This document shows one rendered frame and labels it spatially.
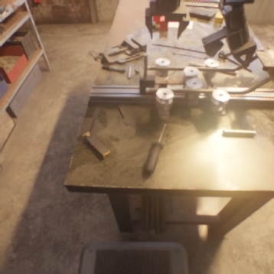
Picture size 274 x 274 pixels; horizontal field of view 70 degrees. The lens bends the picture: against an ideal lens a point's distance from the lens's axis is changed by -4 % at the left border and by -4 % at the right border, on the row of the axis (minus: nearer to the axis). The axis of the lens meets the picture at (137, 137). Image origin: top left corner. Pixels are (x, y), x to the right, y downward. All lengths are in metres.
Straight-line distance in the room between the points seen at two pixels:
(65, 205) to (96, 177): 1.00
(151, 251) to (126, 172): 0.63
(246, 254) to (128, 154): 1.11
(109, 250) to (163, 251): 0.26
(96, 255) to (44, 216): 0.56
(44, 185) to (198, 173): 1.28
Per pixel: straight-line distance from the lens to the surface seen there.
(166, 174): 0.54
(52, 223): 1.52
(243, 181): 0.59
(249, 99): 0.77
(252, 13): 4.12
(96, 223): 1.43
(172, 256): 1.11
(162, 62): 0.75
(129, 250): 1.11
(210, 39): 0.70
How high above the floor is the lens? 1.35
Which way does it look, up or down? 51 degrees down
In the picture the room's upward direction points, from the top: 2 degrees counter-clockwise
